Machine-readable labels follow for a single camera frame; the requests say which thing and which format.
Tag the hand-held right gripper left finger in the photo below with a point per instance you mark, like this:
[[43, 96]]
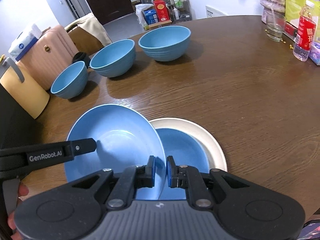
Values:
[[150, 172]]

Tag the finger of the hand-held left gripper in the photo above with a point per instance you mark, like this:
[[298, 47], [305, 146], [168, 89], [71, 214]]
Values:
[[83, 147]]

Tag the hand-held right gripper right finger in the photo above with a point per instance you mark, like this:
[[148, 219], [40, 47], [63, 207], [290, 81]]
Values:
[[170, 172]]

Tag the shallow blue plate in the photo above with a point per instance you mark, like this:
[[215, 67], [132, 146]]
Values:
[[185, 150], [120, 132]]

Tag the cream plate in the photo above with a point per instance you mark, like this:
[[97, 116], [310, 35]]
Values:
[[215, 150]]

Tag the small blue bowl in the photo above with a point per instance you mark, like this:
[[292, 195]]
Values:
[[70, 80]]

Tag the medium blue bowl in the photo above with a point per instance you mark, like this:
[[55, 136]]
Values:
[[112, 55]]

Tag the large blue bowl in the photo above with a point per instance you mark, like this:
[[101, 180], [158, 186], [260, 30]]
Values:
[[165, 40]]

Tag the person's left hand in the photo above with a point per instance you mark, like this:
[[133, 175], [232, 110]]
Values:
[[23, 191]]

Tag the black paper bag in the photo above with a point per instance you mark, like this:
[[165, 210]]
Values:
[[15, 120]]

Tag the yellow cylindrical container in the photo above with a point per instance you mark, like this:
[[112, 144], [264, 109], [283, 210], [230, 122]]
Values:
[[25, 95]]

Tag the black cup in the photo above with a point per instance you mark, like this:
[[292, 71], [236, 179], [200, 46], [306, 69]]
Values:
[[80, 58]]

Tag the pink suitcase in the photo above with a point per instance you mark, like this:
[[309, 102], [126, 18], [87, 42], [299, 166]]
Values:
[[50, 52]]

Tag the brown chair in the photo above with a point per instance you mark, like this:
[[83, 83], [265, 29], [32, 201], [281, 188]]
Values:
[[82, 40]]

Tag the beige garment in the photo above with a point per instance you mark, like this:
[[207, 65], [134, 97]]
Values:
[[97, 28]]

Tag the white blue tissue pack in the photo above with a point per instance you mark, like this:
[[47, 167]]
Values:
[[25, 42]]

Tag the white plastic bag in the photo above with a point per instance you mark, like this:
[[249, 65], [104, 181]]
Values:
[[140, 12]]

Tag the dark brown door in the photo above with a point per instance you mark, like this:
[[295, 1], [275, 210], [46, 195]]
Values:
[[107, 2]]

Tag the blue box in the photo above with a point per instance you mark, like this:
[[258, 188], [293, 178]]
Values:
[[150, 16]]

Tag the tall red box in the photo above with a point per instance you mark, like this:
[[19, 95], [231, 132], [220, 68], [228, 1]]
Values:
[[161, 10]]

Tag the white flat panel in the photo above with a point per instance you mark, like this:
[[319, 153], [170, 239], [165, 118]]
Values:
[[216, 12]]

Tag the clear drinking glass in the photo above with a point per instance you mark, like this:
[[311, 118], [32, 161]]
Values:
[[275, 27]]

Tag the small red box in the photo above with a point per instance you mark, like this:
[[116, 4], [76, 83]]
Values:
[[290, 30]]

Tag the small purple tissue pack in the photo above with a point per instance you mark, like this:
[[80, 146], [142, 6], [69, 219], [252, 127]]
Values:
[[315, 55]]

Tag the red label water bottle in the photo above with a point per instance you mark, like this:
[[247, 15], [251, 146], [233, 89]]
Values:
[[305, 32]]

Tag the yellow-green box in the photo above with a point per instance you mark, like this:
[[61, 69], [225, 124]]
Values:
[[295, 3]]

